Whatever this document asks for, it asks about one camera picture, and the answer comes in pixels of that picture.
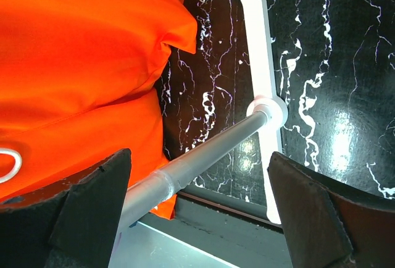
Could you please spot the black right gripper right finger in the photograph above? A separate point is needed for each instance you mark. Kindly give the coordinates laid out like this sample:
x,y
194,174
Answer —
x,y
327,223

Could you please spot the orange garment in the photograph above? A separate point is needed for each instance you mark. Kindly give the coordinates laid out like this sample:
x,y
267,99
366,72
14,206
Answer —
x,y
77,85

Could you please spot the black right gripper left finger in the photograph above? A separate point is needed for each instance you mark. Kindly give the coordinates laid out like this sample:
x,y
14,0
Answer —
x,y
70,223

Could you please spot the silver clothes rack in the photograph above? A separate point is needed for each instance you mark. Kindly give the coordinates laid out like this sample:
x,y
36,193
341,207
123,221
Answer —
x,y
265,115

